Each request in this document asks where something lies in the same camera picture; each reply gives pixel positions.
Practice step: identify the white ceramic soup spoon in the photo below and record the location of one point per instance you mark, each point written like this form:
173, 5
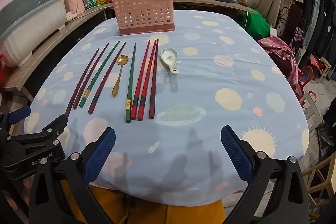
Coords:
168, 56

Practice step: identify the gold flower-shaped spoon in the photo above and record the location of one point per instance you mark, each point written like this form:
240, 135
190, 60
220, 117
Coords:
121, 60

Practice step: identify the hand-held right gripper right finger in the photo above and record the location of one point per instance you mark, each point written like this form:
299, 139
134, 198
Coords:
236, 153

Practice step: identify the wood-grain side shelf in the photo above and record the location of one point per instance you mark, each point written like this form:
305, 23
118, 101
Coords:
60, 35

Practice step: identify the wooden stool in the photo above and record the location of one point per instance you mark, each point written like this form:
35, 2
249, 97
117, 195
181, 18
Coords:
319, 182

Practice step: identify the light blue printed tablecloth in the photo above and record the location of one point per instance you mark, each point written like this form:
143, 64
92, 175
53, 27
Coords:
210, 82

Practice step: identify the green plastic bag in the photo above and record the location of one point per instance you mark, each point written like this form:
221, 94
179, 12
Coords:
258, 23

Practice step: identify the pink floral cloth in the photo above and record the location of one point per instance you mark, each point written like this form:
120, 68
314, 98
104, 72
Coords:
281, 52

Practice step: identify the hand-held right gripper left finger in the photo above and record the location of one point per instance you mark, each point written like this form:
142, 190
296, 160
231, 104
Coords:
102, 153

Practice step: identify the plastic dish drainer box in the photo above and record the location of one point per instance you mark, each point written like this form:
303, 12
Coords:
29, 19

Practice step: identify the pink perforated utensil basket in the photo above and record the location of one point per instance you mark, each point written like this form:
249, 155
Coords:
143, 12

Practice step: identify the yellow trousers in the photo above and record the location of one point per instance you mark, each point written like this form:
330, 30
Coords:
157, 213

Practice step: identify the red chopstick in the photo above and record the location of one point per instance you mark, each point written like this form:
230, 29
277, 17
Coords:
147, 81
140, 81

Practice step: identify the rack of hanging clothes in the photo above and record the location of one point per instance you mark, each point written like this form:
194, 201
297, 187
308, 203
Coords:
320, 16

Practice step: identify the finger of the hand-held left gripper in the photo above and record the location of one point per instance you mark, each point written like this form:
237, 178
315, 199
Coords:
56, 127
20, 112

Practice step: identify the green chopstick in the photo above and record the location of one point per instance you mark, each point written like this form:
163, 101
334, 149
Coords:
101, 73
131, 82

